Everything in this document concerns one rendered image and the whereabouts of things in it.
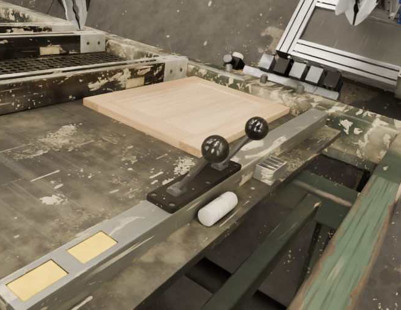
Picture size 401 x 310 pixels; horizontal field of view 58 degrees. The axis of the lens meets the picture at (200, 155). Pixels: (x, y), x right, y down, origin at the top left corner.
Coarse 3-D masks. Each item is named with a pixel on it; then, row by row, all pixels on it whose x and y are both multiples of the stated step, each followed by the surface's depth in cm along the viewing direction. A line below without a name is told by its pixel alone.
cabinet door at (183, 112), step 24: (96, 96) 95; (120, 96) 98; (144, 96) 102; (168, 96) 105; (192, 96) 109; (216, 96) 113; (240, 96) 116; (120, 120) 87; (144, 120) 85; (168, 120) 88; (192, 120) 91; (216, 120) 94; (240, 120) 95; (192, 144) 77
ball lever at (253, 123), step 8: (248, 120) 56; (256, 120) 55; (264, 120) 56; (248, 128) 56; (256, 128) 55; (264, 128) 55; (248, 136) 56; (256, 136) 55; (264, 136) 56; (240, 144) 59; (232, 152) 60; (224, 160) 61; (216, 168) 62; (224, 168) 63
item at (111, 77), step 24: (24, 72) 87; (48, 72) 90; (72, 72) 93; (96, 72) 97; (120, 72) 105; (144, 72) 113; (168, 72) 122; (0, 96) 78; (24, 96) 83; (48, 96) 88; (72, 96) 94
